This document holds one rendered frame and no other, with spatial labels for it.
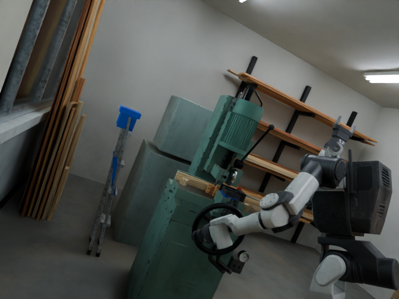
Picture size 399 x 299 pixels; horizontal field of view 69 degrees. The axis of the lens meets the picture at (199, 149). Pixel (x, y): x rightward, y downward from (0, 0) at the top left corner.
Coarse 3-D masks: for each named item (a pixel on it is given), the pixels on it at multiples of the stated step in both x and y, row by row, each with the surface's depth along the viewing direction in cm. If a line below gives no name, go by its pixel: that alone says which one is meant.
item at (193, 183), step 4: (192, 180) 180; (196, 180) 181; (188, 184) 180; (192, 184) 180; (196, 184) 181; (200, 184) 181; (204, 184) 182; (200, 188) 182; (204, 188) 182; (244, 200) 188; (248, 200) 189; (252, 204) 190; (256, 204) 190
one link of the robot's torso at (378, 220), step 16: (352, 176) 119; (368, 176) 118; (384, 176) 130; (320, 192) 127; (336, 192) 122; (352, 192) 117; (368, 192) 116; (384, 192) 120; (320, 208) 126; (336, 208) 122; (352, 208) 119; (368, 208) 115; (384, 208) 123; (320, 224) 126; (336, 224) 122; (352, 224) 119; (368, 224) 115
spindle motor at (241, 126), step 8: (240, 104) 173; (248, 104) 171; (256, 104) 171; (240, 112) 172; (248, 112) 171; (256, 112) 172; (232, 120) 175; (240, 120) 172; (248, 120) 172; (256, 120) 174; (232, 128) 174; (240, 128) 172; (248, 128) 173; (224, 136) 176; (232, 136) 173; (240, 136) 172; (248, 136) 174; (224, 144) 175; (232, 144) 173; (240, 144) 174; (248, 144) 178; (240, 152) 175
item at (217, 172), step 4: (216, 164) 189; (216, 168) 183; (220, 168) 178; (212, 172) 188; (216, 172) 181; (220, 172) 178; (224, 172) 178; (228, 172) 179; (216, 176) 178; (220, 176) 178; (220, 180) 179; (224, 180) 179
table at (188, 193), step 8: (176, 184) 170; (176, 192) 163; (184, 192) 164; (192, 192) 166; (200, 192) 173; (184, 200) 165; (192, 200) 166; (200, 200) 166; (208, 200) 167; (216, 216) 160
